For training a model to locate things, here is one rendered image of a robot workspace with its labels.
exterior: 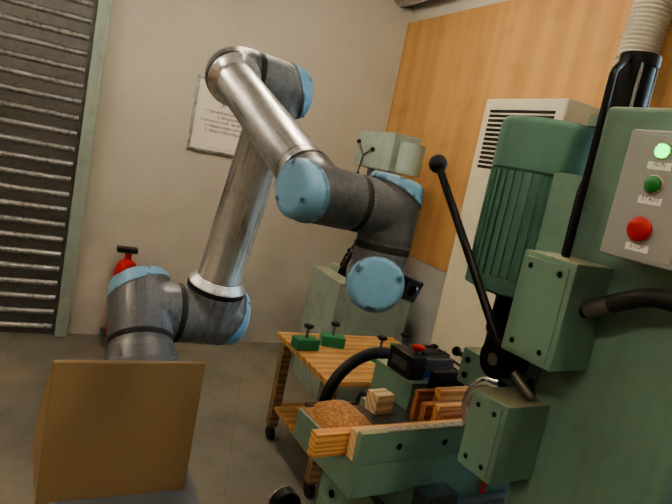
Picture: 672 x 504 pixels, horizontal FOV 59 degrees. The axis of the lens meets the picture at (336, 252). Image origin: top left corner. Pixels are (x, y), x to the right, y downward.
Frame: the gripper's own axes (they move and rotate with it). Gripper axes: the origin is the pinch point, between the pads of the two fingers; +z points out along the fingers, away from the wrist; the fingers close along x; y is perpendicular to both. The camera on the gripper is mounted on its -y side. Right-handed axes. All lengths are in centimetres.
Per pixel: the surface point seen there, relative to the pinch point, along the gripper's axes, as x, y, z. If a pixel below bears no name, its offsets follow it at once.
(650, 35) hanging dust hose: -121, -60, 108
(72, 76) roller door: 5, 180, 213
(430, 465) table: 23.6, -22.7, -28.2
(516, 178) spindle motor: -26.8, -11.0, -25.9
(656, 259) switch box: -21, -23, -58
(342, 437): 24.4, -5.6, -34.4
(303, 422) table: 30.3, -0.6, -21.0
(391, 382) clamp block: 19.5, -14.8, -4.8
